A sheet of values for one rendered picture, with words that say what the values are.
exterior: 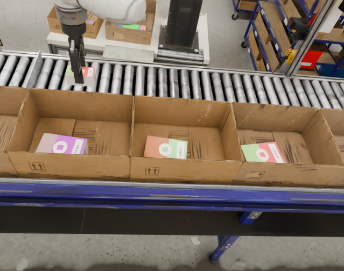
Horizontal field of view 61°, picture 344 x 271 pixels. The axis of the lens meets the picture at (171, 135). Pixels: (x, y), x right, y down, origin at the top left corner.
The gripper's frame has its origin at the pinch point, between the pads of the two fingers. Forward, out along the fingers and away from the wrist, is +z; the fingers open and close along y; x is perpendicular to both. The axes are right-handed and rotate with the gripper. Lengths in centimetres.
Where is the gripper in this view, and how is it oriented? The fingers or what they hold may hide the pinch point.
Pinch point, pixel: (79, 70)
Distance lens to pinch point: 113.6
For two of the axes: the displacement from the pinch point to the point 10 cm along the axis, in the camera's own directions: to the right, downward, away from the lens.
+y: 0.3, 7.9, -6.1
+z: -1.3, 6.1, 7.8
